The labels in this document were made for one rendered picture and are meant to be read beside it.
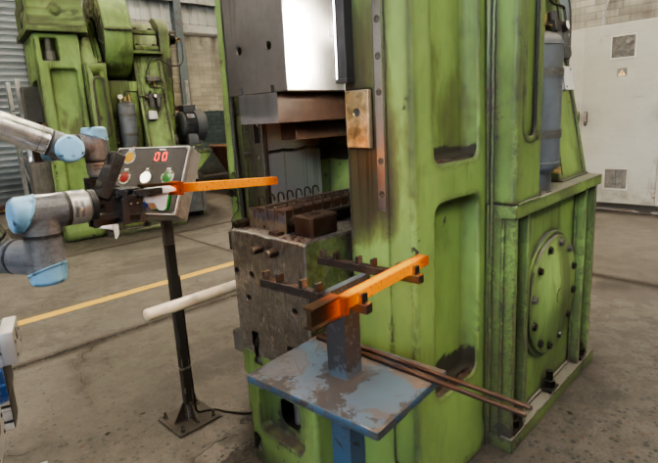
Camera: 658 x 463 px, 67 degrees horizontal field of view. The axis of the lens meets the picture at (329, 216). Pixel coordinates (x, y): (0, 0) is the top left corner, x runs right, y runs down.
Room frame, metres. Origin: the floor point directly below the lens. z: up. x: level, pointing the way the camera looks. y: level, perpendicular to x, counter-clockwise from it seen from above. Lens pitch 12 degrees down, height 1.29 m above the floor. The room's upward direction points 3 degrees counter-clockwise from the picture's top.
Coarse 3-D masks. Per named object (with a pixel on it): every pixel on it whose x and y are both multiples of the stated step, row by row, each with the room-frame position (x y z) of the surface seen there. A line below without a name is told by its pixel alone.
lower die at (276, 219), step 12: (288, 204) 1.64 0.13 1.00; (300, 204) 1.68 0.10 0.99; (324, 204) 1.70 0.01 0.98; (336, 204) 1.74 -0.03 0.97; (252, 216) 1.70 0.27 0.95; (264, 216) 1.65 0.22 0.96; (276, 216) 1.60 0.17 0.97; (288, 216) 1.58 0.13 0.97; (348, 216) 1.78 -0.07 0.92; (264, 228) 1.65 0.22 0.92; (276, 228) 1.60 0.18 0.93; (288, 228) 1.57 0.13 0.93
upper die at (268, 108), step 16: (240, 96) 1.70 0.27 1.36; (256, 96) 1.64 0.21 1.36; (272, 96) 1.58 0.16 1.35; (288, 96) 1.60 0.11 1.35; (304, 96) 1.65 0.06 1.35; (320, 96) 1.70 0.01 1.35; (336, 96) 1.76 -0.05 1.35; (240, 112) 1.71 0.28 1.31; (256, 112) 1.65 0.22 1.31; (272, 112) 1.59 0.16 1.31; (288, 112) 1.60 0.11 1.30; (304, 112) 1.65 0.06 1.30; (320, 112) 1.70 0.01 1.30; (336, 112) 1.76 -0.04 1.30
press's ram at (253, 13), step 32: (224, 0) 1.73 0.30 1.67; (256, 0) 1.62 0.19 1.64; (288, 0) 1.55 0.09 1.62; (320, 0) 1.65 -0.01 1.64; (224, 32) 1.74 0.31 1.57; (256, 32) 1.62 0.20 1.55; (288, 32) 1.55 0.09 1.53; (320, 32) 1.64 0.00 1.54; (256, 64) 1.63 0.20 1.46; (288, 64) 1.54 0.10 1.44; (320, 64) 1.64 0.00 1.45
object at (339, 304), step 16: (416, 256) 1.17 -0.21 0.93; (384, 272) 1.07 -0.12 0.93; (400, 272) 1.08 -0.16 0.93; (352, 288) 0.98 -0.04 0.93; (368, 288) 0.98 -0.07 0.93; (384, 288) 1.02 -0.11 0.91; (320, 304) 0.87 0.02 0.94; (336, 304) 0.91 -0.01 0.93; (352, 304) 0.93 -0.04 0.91; (320, 320) 0.87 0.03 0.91
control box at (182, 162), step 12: (144, 156) 1.95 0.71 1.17; (168, 156) 1.91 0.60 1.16; (180, 156) 1.89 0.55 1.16; (192, 156) 1.91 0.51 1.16; (132, 168) 1.94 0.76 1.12; (144, 168) 1.92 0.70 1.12; (156, 168) 1.90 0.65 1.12; (168, 168) 1.88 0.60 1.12; (180, 168) 1.86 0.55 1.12; (192, 168) 1.90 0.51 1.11; (132, 180) 1.91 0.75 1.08; (156, 180) 1.88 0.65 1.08; (180, 180) 1.84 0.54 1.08; (192, 180) 1.89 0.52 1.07; (192, 192) 1.89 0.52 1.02; (180, 204) 1.81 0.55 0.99; (156, 216) 1.83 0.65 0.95; (168, 216) 1.80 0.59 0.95; (180, 216) 1.80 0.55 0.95
